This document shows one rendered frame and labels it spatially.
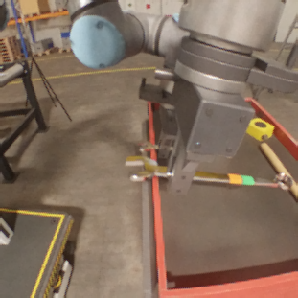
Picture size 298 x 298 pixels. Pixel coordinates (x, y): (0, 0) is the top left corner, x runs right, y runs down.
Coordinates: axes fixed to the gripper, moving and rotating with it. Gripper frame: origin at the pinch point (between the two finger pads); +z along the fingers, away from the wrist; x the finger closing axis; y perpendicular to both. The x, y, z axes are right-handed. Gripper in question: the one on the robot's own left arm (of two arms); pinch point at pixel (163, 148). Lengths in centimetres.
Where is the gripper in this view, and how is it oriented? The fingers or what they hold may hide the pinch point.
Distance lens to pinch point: 59.0
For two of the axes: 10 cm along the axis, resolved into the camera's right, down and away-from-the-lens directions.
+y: 9.8, 1.0, 1.4
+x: -0.5, -5.9, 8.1
